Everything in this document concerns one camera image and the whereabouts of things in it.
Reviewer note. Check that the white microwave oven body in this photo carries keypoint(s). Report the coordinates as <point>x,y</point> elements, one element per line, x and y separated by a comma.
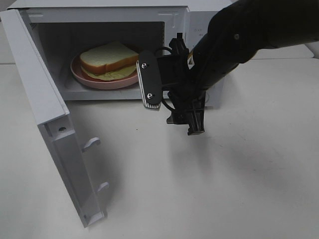
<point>44,36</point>

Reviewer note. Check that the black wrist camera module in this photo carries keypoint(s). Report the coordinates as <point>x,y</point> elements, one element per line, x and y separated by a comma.
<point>149,80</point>

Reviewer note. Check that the pink round plate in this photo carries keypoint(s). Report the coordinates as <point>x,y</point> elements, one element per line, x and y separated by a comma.
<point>99,84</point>

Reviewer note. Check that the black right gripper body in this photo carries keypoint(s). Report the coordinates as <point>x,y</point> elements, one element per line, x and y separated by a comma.
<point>176,78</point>

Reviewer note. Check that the sandwich with lettuce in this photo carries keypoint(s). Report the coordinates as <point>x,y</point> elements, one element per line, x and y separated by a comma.
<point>109,62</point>

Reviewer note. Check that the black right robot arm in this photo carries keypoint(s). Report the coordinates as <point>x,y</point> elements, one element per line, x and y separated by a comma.
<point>234,35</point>

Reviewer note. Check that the white microwave door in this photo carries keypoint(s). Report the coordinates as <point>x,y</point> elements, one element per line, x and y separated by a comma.
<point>49,119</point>

